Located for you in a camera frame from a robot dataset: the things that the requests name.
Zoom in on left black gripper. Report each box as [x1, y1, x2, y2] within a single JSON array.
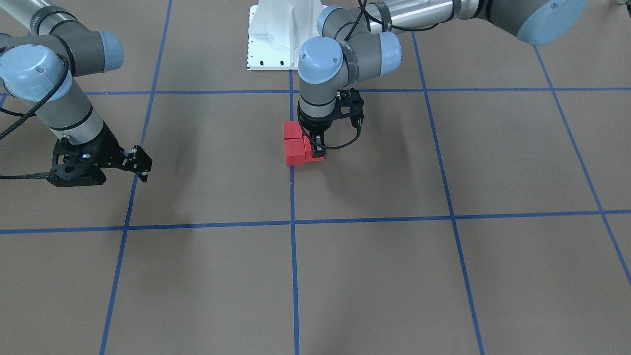
[[298, 109, 341, 157]]

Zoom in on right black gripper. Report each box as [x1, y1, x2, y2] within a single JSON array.
[[46, 124, 122, 188]]

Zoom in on red block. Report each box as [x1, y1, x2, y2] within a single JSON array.
[[282, 121, 304, 140], [283, 139, 306, 166], [303, 136, 325, 163]]

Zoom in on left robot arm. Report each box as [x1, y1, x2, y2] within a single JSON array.
[[297, 0, 587, 160]]

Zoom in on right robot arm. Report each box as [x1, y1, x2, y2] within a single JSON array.
[[1, 0, 126, 188]]

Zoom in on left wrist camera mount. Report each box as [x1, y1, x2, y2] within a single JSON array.
[[337, 88, 364, 131]]

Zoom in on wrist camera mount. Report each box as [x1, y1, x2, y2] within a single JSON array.
[[337, 88, 364, 131], [117, 144, 153, 183]]

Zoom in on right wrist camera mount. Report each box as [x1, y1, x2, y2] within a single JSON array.
[[117, 144, 153, 183]]

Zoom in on white camera stand pedestal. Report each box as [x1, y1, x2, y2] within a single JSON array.
[[246, 0, 327, 71]]

